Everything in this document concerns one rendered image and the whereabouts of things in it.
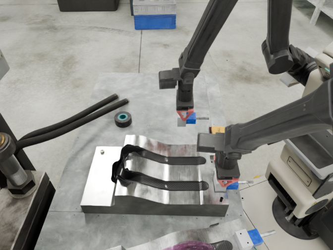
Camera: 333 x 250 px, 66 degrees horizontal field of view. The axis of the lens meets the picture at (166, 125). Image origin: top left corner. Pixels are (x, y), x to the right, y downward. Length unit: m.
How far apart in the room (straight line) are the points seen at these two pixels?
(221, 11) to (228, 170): 0.44
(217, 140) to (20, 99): 2.52
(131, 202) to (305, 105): 0.64
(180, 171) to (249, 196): 0.79
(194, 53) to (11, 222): 0.85
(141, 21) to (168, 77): 3.07
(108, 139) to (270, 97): 2.02
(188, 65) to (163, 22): 3.14
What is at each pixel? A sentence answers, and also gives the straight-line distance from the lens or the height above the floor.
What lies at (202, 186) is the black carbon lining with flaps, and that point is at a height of 0.88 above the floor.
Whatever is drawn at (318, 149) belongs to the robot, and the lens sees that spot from 0.94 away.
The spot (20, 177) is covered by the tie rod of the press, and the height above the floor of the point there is 0.86.
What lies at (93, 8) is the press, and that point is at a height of 0.06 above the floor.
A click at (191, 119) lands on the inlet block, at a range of 1.04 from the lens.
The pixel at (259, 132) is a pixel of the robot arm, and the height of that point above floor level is 1.30.
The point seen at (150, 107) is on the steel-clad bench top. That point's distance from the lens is 1.32.
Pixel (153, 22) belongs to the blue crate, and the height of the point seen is 0.11.
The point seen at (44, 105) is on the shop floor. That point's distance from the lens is 2.82.
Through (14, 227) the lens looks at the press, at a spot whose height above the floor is 0.78.
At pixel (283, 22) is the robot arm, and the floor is 1.38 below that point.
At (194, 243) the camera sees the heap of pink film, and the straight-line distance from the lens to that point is 0.81.
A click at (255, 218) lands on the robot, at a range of 1.61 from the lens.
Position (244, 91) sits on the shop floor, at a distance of 2.85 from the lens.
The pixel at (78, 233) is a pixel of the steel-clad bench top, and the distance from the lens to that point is 0.98.
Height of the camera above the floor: 1.67
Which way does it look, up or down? 45 degrees down
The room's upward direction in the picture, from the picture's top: straight up
